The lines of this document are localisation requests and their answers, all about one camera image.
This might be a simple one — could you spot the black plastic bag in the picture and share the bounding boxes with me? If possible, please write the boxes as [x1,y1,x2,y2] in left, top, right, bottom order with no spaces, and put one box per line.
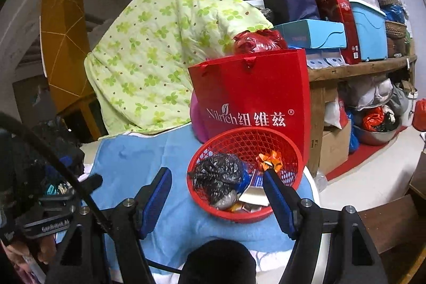
[187,153,246,200]

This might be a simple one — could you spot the orange plastic bag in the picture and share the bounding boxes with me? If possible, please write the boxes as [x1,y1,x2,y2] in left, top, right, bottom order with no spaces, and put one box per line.
[362,106,386,131]

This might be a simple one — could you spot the brown door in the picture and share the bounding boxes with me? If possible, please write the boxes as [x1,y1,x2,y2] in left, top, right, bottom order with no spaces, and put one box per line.
[13,76,50,115]

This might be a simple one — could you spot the wooden shelf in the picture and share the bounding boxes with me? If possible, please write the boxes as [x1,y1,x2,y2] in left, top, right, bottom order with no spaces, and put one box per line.
[306,54,418,171]

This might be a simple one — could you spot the white blue packets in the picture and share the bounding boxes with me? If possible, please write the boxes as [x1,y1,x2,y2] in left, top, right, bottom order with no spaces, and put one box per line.
[305,48,347,69]

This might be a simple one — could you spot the person's left hand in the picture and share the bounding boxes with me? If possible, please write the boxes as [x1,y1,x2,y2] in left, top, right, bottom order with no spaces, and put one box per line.
[2,236,57,284]

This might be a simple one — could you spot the red plastic bag in paper bag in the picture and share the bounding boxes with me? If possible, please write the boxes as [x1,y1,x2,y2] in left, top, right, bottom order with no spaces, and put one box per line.
[232,29,289,54]

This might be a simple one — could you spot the green floral quilt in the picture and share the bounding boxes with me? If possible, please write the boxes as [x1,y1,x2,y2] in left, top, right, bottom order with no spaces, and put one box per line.
[84,0,275,135]

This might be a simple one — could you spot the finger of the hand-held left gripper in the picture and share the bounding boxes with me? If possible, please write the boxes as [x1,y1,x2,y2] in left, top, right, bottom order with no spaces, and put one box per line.
[78,174,104,194]

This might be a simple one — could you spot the metal basin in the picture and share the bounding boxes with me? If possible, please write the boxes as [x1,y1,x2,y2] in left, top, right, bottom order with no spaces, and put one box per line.
[352,122,400,146]

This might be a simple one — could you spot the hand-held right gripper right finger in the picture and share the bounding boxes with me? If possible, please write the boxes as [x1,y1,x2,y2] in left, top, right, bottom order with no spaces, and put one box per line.
[263,169,390,284]

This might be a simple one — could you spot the black knitted garment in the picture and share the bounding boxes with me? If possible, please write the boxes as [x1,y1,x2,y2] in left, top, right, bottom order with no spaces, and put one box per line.
[31,118,85,155]

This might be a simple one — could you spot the red mesh plastic basket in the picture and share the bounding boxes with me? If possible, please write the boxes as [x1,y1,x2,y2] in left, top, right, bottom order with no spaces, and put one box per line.
[186,127,304,223]

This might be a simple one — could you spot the brown wooden furniture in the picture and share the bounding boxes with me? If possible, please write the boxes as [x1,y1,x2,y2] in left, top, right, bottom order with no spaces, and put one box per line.
[358,184,426,284]

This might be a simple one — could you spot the small blue plastic bag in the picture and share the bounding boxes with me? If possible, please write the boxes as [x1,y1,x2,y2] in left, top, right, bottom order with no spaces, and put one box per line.
[346,111,361,153]

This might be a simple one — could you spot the blue blanket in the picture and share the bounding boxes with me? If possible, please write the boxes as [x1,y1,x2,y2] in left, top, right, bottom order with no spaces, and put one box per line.
[90,126,300,274]

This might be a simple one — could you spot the black cable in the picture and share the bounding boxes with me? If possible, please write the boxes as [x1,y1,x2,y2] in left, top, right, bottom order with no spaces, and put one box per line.
[0,113,180,273]

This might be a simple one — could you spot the orange wooden cabinet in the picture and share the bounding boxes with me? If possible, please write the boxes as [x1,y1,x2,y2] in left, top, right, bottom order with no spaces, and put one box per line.
[40,0,100,138]

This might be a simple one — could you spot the white bags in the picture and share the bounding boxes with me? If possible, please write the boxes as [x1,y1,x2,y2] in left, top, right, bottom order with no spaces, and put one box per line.
[346,76,395,110]

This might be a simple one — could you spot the light blue storage bin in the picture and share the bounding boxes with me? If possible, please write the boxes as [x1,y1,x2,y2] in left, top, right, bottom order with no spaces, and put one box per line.
[349,1,389,61]

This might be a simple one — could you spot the dark red box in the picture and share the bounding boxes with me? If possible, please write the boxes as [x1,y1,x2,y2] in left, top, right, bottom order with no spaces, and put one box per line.
[309,0,350,25]

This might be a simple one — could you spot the blue plastic bag on shelf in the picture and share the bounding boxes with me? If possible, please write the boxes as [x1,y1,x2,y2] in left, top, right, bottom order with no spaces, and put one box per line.
[381,4,407,24]

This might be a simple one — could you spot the brown cardboard box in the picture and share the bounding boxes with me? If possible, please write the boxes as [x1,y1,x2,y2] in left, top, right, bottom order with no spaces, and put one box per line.
[314,119,353,175]

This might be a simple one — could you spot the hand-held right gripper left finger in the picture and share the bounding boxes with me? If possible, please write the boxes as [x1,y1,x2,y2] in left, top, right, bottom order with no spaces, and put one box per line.
[45,167,174,284]

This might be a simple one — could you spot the red container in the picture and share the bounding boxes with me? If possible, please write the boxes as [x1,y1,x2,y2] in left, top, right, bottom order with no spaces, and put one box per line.
[412,98,426,132]

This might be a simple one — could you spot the blue printed packet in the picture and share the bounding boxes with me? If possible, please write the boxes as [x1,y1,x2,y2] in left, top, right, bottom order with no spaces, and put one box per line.
[244,167,265,188]

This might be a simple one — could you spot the red floor mat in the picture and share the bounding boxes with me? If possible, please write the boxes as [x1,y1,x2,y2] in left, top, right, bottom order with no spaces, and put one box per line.
[324,126,408,181]

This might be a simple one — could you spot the red printed box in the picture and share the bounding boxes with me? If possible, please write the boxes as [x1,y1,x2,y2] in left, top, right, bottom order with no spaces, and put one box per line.
[334,0,363,65]

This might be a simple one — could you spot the wicker basket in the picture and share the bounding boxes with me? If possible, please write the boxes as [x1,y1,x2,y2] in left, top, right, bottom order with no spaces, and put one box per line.
[384,20,409,38]

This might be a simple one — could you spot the teal cardboard box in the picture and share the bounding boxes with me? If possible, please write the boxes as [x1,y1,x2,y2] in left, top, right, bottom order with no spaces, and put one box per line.
[273,19,347,50]

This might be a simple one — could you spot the orange foil wrapper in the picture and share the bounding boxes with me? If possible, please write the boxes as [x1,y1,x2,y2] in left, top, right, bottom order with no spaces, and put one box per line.
[256,150,284,172]

